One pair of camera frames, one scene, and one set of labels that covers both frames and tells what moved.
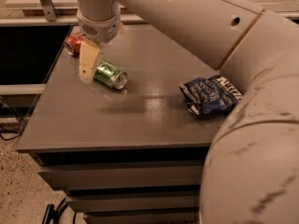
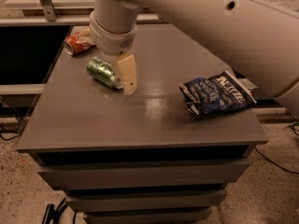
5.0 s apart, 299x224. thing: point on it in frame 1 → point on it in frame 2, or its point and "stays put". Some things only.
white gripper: [99, 29] → [112, 41]
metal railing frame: [50, 17] stays put
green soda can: [111, 75] stays put
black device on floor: [51, 213] stays put
